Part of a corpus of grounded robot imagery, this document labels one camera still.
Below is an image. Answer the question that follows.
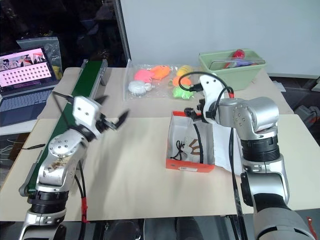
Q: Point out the grey laptop computer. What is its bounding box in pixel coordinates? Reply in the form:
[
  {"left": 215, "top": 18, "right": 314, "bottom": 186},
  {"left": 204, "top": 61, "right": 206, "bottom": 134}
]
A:
[{"left": 0, "top": 46, "right": 61, "bottom": 129}]

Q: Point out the orange shoebox with lid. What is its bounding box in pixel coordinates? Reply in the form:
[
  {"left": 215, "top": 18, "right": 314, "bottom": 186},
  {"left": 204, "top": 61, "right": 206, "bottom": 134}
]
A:
[{"left": 165, "top": 110, "right": 242, "bottom": 174}]

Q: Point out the yellow toy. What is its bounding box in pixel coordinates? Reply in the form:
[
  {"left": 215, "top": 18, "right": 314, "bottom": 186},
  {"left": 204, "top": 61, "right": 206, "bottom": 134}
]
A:
[{"left": 176, "top": 64, "right": 193, "bottom": 77}]

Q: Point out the metal wire bin handle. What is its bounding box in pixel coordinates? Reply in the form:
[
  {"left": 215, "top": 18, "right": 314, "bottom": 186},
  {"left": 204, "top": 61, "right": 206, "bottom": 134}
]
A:
[{"left": 211, "top": 58, "right": 266, "bottom": 71}]

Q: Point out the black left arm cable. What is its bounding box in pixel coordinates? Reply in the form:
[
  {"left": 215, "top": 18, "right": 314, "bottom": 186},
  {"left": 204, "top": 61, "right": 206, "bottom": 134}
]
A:
[{"left": 51, "top": 91, "right": 91, "bottom": 240}]

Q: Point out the large white round toy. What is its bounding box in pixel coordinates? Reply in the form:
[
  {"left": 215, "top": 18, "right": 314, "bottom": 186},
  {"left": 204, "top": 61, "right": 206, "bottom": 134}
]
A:
[{"left": 128, "top": 80, "right": 147, "bottom": 96}]

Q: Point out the large orange toy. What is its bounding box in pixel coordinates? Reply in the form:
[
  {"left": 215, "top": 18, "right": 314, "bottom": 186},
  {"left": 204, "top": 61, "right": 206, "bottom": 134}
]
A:
[{"left": 149, "top": 64, "right": 171, "bottom": 80}]

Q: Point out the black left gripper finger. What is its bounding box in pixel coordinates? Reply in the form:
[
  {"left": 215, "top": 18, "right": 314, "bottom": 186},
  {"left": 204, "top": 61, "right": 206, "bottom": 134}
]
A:
[
  {"left": 93, "top": 94, "right": 109, "bottom": 106},
  {"left": 109, "top": 108, "right": 131, "bottom": 131}
]

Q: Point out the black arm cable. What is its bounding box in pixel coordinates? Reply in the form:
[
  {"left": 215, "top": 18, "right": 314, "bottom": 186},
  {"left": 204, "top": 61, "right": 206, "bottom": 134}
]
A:
[
  {"left": 51, "top": 91, "right": 91, "bottom": 240},
  {"left": 177, "top": 71, "right": 249, "bottom": 240}
]

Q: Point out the pink toy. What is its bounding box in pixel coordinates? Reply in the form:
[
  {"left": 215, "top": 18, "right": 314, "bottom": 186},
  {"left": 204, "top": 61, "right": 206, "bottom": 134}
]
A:
[{"left": 134, "top": 69, "right": 152, "bottom": 83}]

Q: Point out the green toy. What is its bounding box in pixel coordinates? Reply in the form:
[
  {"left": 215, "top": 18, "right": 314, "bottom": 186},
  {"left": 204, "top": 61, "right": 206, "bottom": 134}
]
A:
[{"left": 171, "top": 86, "right": 196, "bottom": 100}]

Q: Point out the black pen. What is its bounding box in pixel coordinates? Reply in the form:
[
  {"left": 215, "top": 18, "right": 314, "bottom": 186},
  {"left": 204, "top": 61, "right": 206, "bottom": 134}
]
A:
[{"left": 20, "top": 143, "right": 46, "bottom": 151}]

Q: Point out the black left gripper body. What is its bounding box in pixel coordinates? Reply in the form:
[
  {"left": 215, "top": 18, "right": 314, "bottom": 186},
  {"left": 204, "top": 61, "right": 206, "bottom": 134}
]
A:
[{"left": 95, "top": 113, "right": 119, "bottom": 134}]

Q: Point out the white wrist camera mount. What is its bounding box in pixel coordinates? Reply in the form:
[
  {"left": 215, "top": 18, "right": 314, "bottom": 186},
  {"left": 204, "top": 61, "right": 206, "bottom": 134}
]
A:
[
  {"left": 199, "top": 74, "right": 227, "bottom": 124},
  {"left": 72, "top": 96, "right": 101, "bottom": 140}
]

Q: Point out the light green plastic bin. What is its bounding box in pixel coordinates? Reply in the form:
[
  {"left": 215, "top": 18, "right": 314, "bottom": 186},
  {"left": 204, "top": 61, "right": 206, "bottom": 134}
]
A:
[{"left": 198, "top": 48, "right": 269, "bottom": 91}]

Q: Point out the blue purple toy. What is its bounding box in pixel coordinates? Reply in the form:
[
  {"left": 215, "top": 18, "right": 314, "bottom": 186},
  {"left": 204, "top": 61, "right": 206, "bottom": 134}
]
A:
[{"left": 231, "top": 58, "right": 258, "bottom": 68}]

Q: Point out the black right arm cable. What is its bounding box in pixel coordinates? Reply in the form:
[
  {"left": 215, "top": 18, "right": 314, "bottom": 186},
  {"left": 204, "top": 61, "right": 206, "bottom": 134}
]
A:
[{"left": 177, "top": 71, "right": 249, "bottom": 240}]

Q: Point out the red strap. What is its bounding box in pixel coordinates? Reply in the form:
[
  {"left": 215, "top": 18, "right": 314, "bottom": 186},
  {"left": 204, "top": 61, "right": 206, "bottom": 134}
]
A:
[{"left": 306, "top": 216, "right": 316, "bottom": 236}]

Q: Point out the small orange toy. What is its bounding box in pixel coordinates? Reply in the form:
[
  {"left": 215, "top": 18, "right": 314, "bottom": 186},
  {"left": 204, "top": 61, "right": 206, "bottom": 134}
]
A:
[{"left": 172, "top": 75, "right": 193, "bottom": 87}]

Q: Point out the green conveyor belt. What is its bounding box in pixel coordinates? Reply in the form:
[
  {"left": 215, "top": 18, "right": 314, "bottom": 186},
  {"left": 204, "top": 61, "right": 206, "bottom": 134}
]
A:
[{"left": 19, "top": 59, "right": 109, "bottom": 199}]

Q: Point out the grey device with red parts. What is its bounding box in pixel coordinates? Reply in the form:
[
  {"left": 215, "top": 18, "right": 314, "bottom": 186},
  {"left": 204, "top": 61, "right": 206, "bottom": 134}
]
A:
[{"left": 292, "top": 104, "right": 320, "bottom": 125}]

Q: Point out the clear plastic bag with items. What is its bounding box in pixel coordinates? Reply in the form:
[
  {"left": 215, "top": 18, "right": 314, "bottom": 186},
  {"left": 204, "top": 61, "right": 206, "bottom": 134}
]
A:
[{"left": 16, "top": 36, "right": 64, "bottom": 81}]

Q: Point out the white paper sheet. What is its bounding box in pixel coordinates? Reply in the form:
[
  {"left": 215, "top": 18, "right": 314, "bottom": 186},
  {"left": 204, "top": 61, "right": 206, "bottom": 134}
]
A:
[{"left": 272, "top": 80, "right": 288, "bottom": 93}]

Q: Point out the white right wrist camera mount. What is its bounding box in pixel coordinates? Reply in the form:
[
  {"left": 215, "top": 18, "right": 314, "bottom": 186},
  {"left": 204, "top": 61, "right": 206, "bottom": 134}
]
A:
[{"left": 199, "top": 74, "right": 227, "bottom": 124}]

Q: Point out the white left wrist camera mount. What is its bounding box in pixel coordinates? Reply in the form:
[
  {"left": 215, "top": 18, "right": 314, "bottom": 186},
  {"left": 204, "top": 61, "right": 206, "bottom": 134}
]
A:
[{"left": 72, "top": 96, "right": 101, "bottom": 140}]

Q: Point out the aluminium frame post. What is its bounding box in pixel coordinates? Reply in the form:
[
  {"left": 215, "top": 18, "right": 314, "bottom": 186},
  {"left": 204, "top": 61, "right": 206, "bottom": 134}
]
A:
[{"left": 116, "top": 0, "right": 133, "bottom": 68}]

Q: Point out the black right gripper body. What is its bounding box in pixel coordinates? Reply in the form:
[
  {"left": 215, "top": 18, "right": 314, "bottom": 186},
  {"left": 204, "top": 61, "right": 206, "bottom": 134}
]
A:
[{"left": 191, "top": 98, "right": 209, "bottom": 125}]

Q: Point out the clear plastic zip bag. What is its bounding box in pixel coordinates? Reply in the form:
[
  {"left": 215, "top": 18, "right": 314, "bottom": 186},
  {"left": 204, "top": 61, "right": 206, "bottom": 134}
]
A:
[{"left": 123, "top": 60, "right": 200, "bottom": 102}]

